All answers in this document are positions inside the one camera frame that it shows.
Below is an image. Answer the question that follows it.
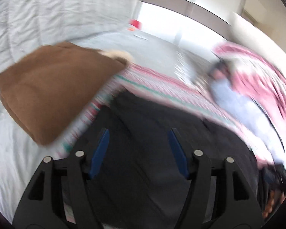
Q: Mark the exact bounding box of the light blue fluffy blanket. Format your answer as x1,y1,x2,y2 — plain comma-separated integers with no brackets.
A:
210,77,286,170

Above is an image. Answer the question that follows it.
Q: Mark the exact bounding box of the right human hand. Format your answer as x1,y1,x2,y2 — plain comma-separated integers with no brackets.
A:
262,190,286,220

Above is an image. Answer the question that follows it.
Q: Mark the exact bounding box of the grey bed sheet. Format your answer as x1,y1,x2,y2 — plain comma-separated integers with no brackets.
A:
0,30,218,218

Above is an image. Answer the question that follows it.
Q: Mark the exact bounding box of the brown suede coat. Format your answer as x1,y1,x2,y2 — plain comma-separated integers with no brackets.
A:
0,42,132,145

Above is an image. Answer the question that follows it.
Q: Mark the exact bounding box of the black quilted puffer jacket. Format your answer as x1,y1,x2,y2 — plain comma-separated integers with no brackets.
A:
62,91,264,228

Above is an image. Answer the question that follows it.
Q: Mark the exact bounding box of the red small box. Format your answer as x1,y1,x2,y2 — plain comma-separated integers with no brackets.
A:
130,19,141,30

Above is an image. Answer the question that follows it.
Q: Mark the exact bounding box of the red green patterned knit blanket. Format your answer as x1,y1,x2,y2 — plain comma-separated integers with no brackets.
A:
55,62,275,224

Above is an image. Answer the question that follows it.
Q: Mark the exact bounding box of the white grey wardrobe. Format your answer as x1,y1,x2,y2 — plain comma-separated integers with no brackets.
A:
133,0,246,49

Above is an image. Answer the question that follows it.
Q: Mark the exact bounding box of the grey quilted headboard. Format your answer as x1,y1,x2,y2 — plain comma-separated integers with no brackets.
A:
0,0,144,77

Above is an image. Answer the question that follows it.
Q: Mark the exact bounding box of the pink fleece blanket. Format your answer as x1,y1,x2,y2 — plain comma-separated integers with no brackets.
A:
213,41,286,132

